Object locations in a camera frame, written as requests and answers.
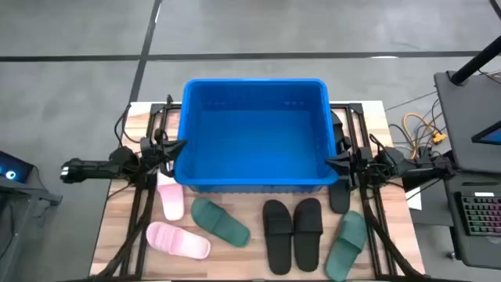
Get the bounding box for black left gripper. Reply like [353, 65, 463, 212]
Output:
[139, 134, 188, 174]

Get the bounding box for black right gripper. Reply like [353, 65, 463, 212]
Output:
[325, 146, 378, 187]

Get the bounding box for pink rubber slide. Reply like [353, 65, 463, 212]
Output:
[146, 221, 211, 260]
[156, 171, 186, 222]

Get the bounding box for green rubber slide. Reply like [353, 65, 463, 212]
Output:
[324, 210, 368, 282]
[190, 197, 251, 248]

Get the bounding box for blue plastic bin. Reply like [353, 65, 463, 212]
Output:
[173, 77, 340, 194]

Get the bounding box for white paper sheet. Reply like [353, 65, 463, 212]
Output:
[405, 186, 424, 212]

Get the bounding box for dark gray desk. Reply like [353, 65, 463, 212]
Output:
[432, 70, 501, 175]

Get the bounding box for black laptop rainbow keyboard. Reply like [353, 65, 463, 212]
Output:
[445, 174, 501, 271]

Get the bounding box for black tablet blue screen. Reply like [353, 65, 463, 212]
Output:
[470, 120, 501, 146]

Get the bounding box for gray metal stand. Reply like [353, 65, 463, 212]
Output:
[0, 180, 64, 282]

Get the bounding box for black device blue light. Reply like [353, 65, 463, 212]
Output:
[0, 150, 35, 184]

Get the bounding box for black pole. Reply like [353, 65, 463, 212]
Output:
[449, 35, 501, 86]

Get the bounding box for thin black cable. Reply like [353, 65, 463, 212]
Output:
[385, 90, 438, 111]

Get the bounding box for yellow cable with connector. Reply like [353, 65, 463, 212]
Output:
[402, 112, 448, 161]

